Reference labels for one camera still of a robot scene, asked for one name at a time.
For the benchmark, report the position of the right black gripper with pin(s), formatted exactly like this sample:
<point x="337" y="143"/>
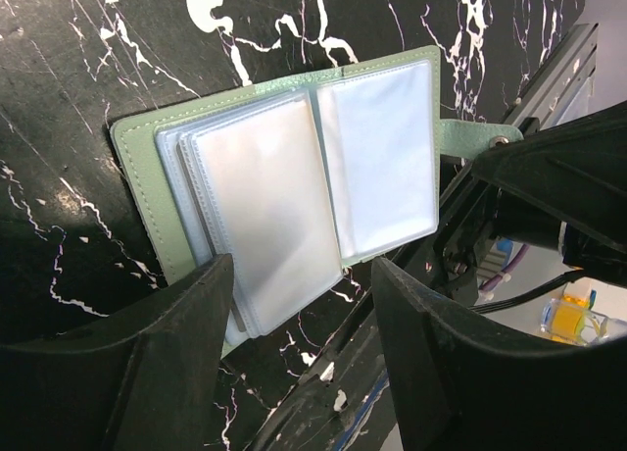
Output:
<point x="573" y="179"/>

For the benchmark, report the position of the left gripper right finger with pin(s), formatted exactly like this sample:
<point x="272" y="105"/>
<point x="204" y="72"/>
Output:
<point x="460" y="381"/>

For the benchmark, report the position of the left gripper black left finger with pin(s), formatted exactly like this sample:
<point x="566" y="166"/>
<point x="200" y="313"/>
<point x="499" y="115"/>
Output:
<point x="141" y="379"/>

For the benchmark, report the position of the grey-green card holder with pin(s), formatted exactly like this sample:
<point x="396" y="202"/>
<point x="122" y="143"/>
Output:
<point x="134" y="140"/>

